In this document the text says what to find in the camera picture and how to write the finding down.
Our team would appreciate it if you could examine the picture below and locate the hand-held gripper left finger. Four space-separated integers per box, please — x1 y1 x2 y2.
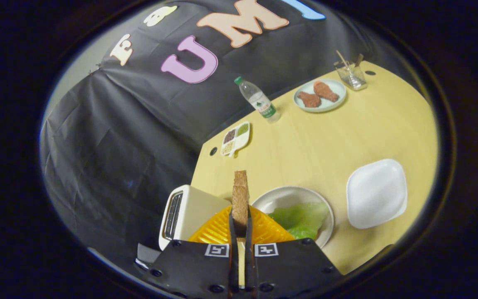
146 206 239 299

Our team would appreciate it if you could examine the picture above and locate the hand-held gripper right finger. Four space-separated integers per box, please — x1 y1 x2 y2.
245 206 343 299

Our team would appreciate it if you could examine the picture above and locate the green lettuce leaf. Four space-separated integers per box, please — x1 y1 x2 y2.
268 202 330 240

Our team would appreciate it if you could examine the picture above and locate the white bread slice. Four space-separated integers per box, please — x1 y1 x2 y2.
232 170 250 238

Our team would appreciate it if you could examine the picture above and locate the grey flat object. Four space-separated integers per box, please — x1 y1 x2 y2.
135 243 161 268

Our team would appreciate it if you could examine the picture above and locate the cream toaster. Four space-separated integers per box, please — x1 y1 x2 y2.
159 185 231 251

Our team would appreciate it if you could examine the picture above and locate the cream round plate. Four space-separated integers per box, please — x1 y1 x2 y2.
251 186 335 249

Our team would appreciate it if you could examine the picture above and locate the white square plate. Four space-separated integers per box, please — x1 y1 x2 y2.
346 159 408 230

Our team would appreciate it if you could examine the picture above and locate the white divided seasoning tray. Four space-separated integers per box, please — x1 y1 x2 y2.
220 121 251 157

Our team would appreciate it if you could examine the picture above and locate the pale green round plate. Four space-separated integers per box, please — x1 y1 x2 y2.
293 79 347 113

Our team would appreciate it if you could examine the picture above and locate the brown meat piece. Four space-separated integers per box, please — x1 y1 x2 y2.
314 81 340 102
297 91 322 108

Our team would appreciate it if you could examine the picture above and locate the clear plastic water bottle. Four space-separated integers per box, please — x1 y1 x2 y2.
234 76 281 124

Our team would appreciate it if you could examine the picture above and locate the clear utensil holder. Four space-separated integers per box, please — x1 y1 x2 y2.
334 61 367 91

